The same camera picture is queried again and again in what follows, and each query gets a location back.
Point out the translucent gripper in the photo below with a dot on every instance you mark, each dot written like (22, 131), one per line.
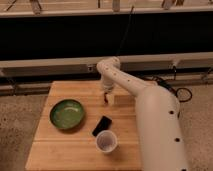
(107, 86)

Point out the red pepper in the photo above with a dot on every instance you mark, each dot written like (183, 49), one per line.
(105, 98)

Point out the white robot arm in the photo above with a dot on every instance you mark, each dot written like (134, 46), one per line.
(160, 138)

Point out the green ceramic bowl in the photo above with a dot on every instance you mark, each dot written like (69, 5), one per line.
(67, 114)

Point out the black rectangular block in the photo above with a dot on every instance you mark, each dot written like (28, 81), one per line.
(103, 124)

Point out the clear plastic cup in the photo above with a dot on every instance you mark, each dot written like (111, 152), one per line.
(106, 141)

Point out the wooden cutting board table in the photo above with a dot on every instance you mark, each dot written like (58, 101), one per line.
(75, 150)

